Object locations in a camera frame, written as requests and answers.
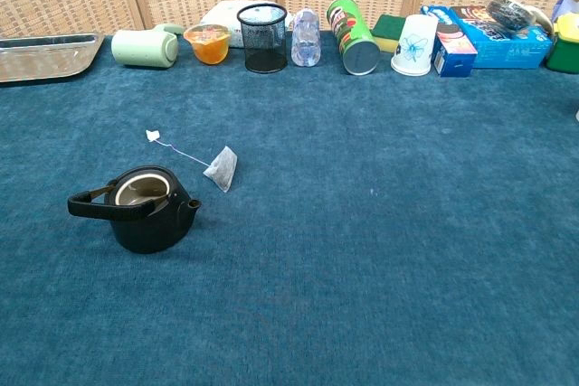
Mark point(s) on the black teapot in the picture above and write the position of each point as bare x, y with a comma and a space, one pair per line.
149, 232

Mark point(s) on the blue tablecloth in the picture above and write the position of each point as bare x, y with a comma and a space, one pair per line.
362, 223

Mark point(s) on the black mesh pen holder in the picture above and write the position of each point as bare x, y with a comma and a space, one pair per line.
264, 42

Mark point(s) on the clear plastic water bottle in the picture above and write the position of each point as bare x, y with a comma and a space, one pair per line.
306, 38

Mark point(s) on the orange jelly cup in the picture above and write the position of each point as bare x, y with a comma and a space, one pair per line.
210, 49

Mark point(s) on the green chips can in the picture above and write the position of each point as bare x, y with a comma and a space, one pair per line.
353, 29

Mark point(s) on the white wet wipes pack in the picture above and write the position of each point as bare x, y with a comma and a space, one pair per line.
221, 15

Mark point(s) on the green yellow sponge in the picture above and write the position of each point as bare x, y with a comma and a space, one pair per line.
384, 26

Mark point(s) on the white flower paper cup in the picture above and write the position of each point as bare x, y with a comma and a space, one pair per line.
414, 49

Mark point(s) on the pale green lint roller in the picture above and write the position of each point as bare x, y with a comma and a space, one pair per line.
140, 48

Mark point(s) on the blue pink cookie box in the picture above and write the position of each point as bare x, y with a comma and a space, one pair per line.
452, 49

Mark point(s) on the stainless steel tray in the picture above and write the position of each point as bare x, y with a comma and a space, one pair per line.
40, 58

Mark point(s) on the yellow lid green container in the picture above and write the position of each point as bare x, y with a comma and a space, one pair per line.
565, 47

